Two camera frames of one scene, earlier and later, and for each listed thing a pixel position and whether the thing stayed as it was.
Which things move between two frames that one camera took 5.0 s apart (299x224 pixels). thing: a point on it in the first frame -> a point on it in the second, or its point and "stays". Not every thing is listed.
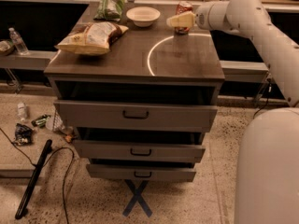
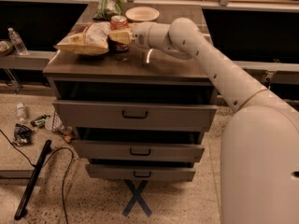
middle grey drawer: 133,151 stays
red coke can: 183,7 -> 119,22
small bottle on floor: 21,111 stays
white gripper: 203,18 -> 140,35
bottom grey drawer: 143,173 stays
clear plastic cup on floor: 54,122 stays
